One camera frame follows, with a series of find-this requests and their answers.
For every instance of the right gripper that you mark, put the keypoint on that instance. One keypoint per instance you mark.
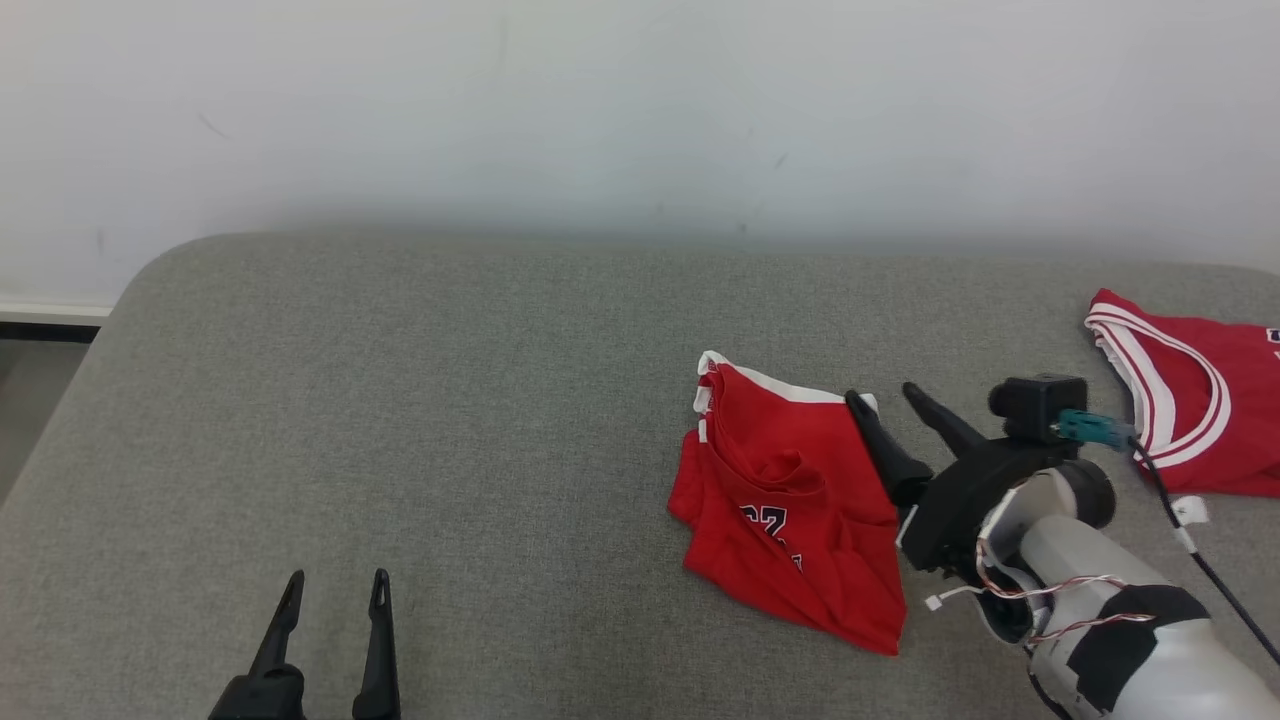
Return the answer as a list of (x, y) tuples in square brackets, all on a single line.
[(960, 510)]

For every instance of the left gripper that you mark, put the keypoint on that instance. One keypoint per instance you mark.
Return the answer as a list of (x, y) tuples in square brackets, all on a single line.
[(260, 698)]

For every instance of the red basketball shorts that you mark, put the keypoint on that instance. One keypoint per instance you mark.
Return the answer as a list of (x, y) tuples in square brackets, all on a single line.
[(790, 540)]

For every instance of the red Bulls basketball jersey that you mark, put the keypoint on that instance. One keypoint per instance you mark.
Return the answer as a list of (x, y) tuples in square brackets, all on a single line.
[(1200, 400)]

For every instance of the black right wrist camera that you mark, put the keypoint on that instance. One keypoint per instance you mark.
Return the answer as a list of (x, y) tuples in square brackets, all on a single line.
[(1035, 405)]

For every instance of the white wall skirting board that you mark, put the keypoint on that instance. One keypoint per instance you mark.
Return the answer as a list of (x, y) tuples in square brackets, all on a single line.
[(50, 311)]

